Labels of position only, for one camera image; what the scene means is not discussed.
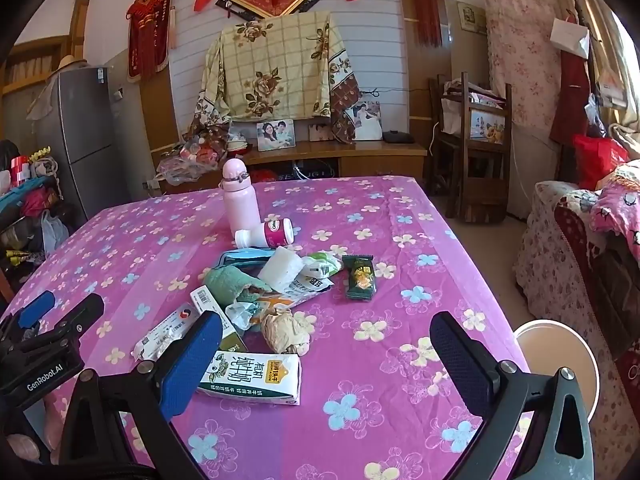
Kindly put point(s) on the white paper bag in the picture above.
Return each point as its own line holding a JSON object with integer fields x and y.
{"x": 570, "y": 37}

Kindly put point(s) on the small wall picture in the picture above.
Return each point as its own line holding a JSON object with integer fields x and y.
{"x": 471, "y": 17}

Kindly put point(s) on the black set-top box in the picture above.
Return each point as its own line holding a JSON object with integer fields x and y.
{"x": 397, "y": 136}

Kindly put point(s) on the printed picture box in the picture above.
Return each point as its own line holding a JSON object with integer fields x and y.
{"x": 487, "y": 127}

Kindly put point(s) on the green white crumpled packet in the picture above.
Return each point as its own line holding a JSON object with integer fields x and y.
{"x": 320, "y": 262}

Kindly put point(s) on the white barcode box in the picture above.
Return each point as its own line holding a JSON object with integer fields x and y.
{"x": 210, "y": 302}

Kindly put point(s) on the clear plastic bag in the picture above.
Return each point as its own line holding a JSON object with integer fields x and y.
{"x": 192, "y": 160}

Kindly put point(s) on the green white milk carton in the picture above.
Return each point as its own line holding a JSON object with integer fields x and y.
{"x": 250, "y": 377}

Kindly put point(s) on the pink printed blanket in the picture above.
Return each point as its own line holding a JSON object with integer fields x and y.
{"x": 615, "y": 205}

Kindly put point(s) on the wedding photo frame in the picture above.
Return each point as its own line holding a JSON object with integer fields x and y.
{"x": 365, "y": 121}

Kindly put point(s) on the white orange flat wrapper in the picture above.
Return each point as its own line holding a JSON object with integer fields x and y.
{"x": 300, "y": 291}

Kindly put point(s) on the straw hat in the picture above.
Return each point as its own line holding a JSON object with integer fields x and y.
{"x": 70, "y": 63}

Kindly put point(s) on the yellow curtain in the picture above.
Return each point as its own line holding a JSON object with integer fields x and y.
{"x": 607, "y": 35}

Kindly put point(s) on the pink floral tablecloth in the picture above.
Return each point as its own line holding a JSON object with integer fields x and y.
{"x": 375, "y": 220}

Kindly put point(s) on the grey refrigerator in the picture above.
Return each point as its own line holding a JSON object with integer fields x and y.
{"x": 85, "y": 125}

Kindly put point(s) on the crumpled brown paper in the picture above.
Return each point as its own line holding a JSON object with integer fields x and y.
{"x": 285, "y": 330}

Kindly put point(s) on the dark green snack packet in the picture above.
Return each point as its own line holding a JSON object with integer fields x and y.
{"x": 360, "y": 280}

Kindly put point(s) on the couple photo frame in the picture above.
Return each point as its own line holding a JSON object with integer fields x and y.
{"x": 276, "y": 135}

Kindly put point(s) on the yellow floral sheet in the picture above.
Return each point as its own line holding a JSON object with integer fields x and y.
{"x": 270, "y": 60}

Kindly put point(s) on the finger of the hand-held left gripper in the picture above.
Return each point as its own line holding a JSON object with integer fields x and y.
{"x": 75, "y": 316}
{"x": 37, "y": 307}

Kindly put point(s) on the red knot banner hanging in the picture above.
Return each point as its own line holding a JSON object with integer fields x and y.
{"x": 150, "y": 25}

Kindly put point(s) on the red tassel knot hanging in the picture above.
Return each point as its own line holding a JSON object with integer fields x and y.
{"x": 427, "y": 10}

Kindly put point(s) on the dark wooden chair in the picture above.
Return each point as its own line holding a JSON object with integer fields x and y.
{"x": 470, "y": 170}

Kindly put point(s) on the white foam block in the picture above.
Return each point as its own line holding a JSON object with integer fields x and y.
{"x": 280, "y": 267}

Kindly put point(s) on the blue plastic pack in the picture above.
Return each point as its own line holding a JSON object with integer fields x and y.
{"x": 235, "y": 259}

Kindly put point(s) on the white plastic bag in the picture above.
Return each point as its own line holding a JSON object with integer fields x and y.
{"x": 52, "y": 232}

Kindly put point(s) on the small photo frame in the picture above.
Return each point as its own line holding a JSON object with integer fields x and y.
{"x": 319, "y": 131}

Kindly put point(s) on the floral covered standing appliance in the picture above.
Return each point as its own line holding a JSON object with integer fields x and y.
{"x": 520, "y": 60}

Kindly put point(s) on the floral covered sofa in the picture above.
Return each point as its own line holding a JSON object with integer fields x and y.
{"x": 550, "y": 260}

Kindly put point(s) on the wooden media cabinet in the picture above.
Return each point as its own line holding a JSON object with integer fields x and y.
{"x": 380, "y": 160}

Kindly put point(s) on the white round bin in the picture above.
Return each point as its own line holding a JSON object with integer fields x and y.
{"x": 555, "y": 355}

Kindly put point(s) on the person's left hand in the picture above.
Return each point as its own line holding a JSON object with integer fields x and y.
{"x": 20, "y": 447}

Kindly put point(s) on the white packet red logo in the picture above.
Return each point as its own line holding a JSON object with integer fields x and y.
{"x": 165, "y": 332}

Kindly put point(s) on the green towel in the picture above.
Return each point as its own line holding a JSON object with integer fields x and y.
{"x": 222, "y": 282}

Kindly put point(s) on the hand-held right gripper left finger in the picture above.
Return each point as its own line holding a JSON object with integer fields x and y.
{"x": 192, "y": 362}

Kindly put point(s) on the pink water bottle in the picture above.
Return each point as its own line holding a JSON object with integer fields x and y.
{"x": 240, "y": 205}

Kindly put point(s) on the dark red garment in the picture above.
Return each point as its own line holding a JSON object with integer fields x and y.
{"x": 570, "y": 95}

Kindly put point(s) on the small white pink bottle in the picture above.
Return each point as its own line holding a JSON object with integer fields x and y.
{"x": 272, "y": 232}

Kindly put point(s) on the red plastic bag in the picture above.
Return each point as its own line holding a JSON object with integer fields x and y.
{"x": 597, "y": 160}

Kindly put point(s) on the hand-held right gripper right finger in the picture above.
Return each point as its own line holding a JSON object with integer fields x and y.
{"x": 457, "y": 362}

